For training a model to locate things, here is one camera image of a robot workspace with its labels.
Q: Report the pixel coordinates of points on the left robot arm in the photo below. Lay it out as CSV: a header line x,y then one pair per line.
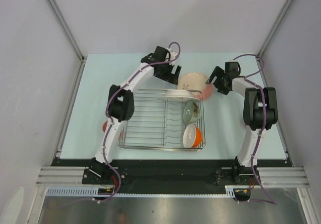
x,y
120,105

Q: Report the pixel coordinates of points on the white cable duct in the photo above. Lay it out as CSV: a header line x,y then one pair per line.
x,y
213,192

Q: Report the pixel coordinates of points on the white deep plate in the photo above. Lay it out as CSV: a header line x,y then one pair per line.
x,y
178,96

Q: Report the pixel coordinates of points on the metal wire dish rack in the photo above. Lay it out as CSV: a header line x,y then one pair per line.
x,y
158,125

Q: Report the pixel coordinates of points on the orange and white bowl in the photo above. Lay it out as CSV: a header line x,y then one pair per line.
x,y
192,136

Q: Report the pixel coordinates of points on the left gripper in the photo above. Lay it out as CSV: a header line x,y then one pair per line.
x,y
171,78

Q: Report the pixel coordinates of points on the cream and pink plate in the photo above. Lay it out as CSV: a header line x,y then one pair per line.
x,y
196,83

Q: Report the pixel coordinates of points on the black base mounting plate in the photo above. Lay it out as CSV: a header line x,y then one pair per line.
x,y
171,174

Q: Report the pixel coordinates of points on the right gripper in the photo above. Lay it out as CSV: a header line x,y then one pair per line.
x,y
218,72

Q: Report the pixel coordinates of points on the aluminium frame rail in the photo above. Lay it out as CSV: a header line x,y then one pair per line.
x,y
270,177

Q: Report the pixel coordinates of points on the pink plastic cup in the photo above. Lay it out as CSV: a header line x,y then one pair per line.
x,y
105,126

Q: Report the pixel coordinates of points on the green ceramic bowl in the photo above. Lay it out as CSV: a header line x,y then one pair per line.
x,y
192,112

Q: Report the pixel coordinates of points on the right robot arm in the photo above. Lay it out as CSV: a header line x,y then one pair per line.
x,y
260,113

